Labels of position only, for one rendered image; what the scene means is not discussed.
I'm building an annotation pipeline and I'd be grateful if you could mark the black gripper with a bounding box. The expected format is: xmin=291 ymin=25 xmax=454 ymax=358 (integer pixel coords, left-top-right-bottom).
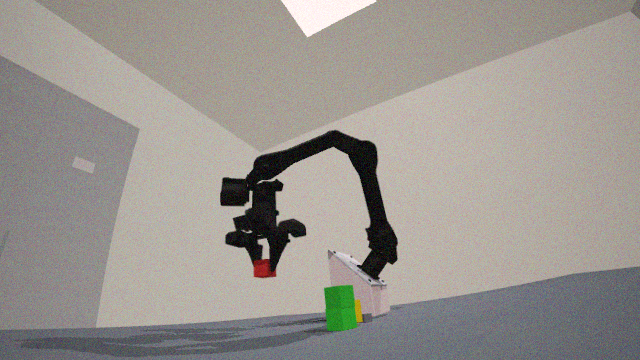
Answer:
xmin=225 ymin=202 xmax=306 ymax=272

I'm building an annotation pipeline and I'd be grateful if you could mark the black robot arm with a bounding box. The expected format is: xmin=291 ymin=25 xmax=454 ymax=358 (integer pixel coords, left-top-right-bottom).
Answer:
xmin=220 ymin=130 xmax=398 ymax=280

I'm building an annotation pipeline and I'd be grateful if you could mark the yellow block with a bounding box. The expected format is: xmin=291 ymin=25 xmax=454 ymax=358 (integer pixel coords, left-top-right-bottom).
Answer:
xmin=354 ymin=300 xmax=363 ymax=323

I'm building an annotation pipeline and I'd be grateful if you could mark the green block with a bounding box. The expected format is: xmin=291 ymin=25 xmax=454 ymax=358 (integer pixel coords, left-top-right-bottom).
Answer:
xmin=324 ymin=285 xmax=355 ymax=309
xmin=326 ymin=306 xmax=358 ymax=331

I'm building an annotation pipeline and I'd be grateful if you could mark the red block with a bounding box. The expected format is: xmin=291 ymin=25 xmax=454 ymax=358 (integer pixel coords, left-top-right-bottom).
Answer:
xmin=253 ymin=259 xmax=276 ymax=278

